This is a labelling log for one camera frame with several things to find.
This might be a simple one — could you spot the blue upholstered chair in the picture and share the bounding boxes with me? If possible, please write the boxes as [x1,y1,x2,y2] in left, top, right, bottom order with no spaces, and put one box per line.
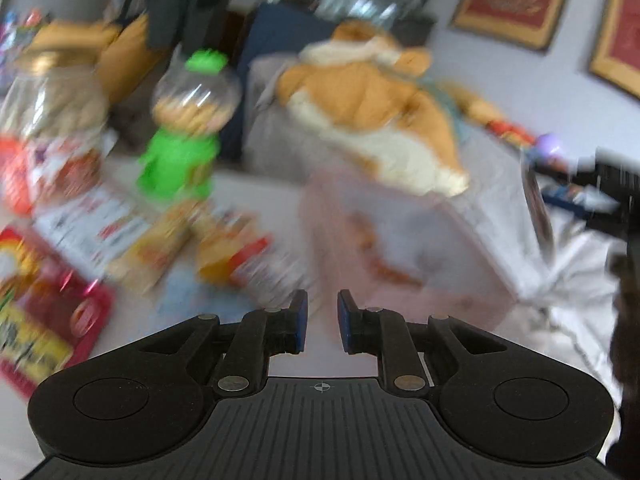
[234,4,346,162]

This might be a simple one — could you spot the colourful packet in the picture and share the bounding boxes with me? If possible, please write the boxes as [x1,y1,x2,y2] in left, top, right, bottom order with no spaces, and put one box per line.
[484,119,537,152]

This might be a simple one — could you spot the white bed sheet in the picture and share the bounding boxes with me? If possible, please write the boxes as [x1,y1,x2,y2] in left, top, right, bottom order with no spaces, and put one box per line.
[450,125,631,361]

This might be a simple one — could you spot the red and yellow snack packet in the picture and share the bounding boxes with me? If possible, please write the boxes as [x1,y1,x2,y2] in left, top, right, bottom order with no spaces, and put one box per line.
[0,225,114,402]

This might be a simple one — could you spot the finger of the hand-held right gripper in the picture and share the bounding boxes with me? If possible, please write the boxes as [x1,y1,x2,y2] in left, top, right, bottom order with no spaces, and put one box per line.
[530,157,598,185]
[542,185,608,222]

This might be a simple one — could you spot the pink cardboard box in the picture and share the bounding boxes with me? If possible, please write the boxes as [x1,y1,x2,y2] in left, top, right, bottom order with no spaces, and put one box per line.
[299,169,517,332]

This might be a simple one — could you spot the dark hanging garment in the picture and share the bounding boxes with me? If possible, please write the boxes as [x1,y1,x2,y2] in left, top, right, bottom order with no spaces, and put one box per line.
[144,0,233,53]

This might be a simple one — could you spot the beige cracker packet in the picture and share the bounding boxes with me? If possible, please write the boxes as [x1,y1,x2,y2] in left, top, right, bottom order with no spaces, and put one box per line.
[107,204,195,297]

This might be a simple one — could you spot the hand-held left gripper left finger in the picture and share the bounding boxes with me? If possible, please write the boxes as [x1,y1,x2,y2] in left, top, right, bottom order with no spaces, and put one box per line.
[136,290,309,400]

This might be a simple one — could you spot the red picture in gold frame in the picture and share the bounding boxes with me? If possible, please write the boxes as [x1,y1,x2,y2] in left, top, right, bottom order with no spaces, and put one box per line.
[449,0,580,54]
[587,0,640,102]

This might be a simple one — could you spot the purple round object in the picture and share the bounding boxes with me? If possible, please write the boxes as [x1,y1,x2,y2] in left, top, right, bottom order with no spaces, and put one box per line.
[534,132,567,160]

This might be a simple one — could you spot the green candy dispenser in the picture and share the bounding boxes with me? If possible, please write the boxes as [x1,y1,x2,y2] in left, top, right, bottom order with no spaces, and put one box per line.
[137,49,245,207]

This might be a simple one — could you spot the glass jar with gold lid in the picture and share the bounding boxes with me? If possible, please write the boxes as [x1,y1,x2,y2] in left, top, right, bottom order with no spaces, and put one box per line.
[0,49,112,217]

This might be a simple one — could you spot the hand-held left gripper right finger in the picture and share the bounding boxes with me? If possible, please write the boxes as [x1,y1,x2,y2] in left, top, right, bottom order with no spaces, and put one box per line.
[337,289,509,399]

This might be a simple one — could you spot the colourful toy bottles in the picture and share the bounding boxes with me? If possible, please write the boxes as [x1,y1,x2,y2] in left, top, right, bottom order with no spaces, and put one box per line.
[0,9,47,63]

